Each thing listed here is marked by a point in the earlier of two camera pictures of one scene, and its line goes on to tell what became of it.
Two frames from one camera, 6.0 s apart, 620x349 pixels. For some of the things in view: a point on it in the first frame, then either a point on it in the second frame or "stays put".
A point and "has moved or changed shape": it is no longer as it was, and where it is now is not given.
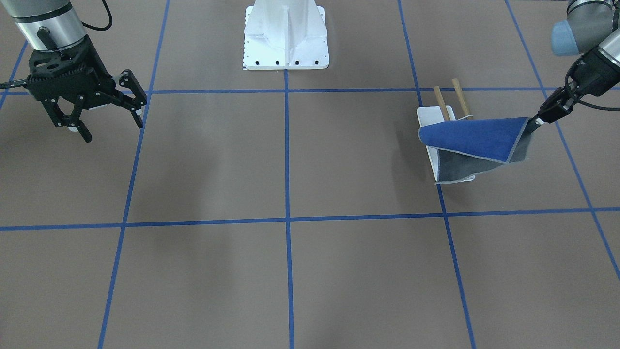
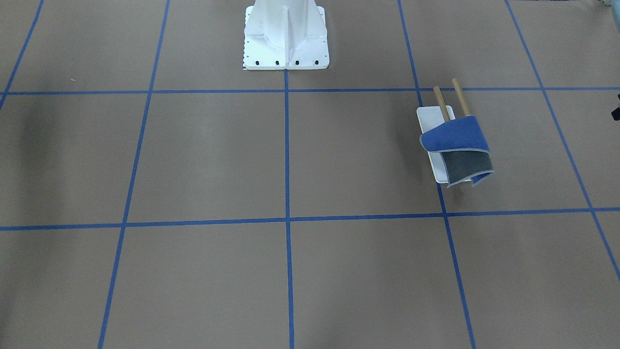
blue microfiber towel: [465, 148] has moved or changed shape
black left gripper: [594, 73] to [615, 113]
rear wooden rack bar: [457, 86] stays put
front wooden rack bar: [441, 103] stays put
